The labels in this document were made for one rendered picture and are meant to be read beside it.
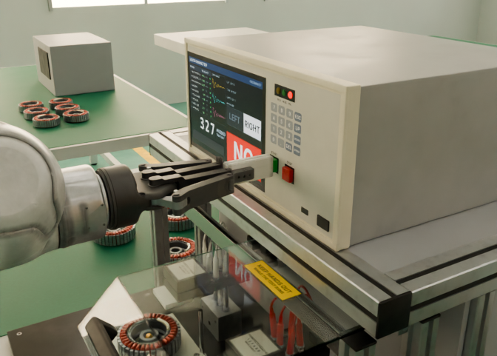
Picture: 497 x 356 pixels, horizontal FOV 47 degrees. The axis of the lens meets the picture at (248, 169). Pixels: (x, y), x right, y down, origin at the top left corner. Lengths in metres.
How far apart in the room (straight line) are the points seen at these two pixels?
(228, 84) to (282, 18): 5.52
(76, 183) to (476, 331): 0.51
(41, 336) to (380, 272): 0.73
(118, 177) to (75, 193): 0.06
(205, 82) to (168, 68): 4.88
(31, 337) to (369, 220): 0.72
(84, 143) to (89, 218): 1.68
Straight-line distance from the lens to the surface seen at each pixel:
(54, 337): 1.19
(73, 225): 0.65
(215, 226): 0.92
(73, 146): 2.31
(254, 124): 0.81
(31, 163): 0.45
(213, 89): 0.92
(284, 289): 0.72
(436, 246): 0.75
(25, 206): 0.44
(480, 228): 0.81
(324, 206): 0.71
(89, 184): 0.65
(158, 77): 5.79
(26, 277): 1.43
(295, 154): 0.74
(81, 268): 1.43
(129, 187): 0.67
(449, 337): 0.79
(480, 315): 0.77
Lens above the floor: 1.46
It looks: 21 degrees down
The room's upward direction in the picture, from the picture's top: straight up
